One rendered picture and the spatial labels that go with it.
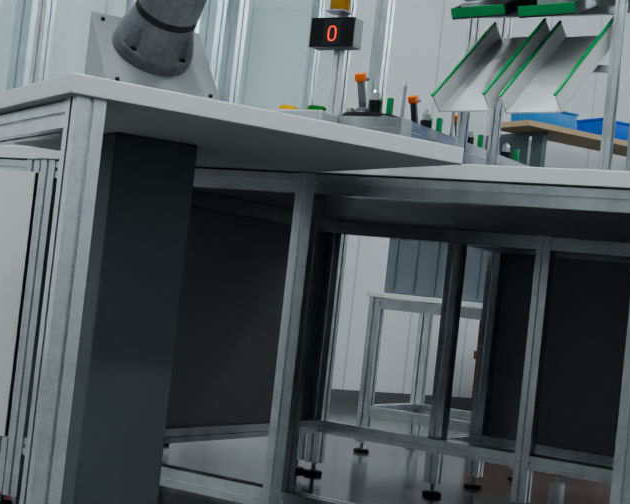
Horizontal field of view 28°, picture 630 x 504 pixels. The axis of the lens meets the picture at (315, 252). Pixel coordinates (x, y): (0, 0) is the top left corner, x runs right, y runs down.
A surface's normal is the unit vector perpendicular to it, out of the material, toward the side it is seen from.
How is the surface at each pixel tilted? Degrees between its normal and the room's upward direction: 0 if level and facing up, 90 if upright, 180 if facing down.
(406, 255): 90
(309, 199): 90
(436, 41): 90
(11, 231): 90
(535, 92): 45
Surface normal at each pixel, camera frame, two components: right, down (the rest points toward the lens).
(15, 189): -0.52, -0.08
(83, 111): 0.51, 0.03
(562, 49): -0.39, -0.77
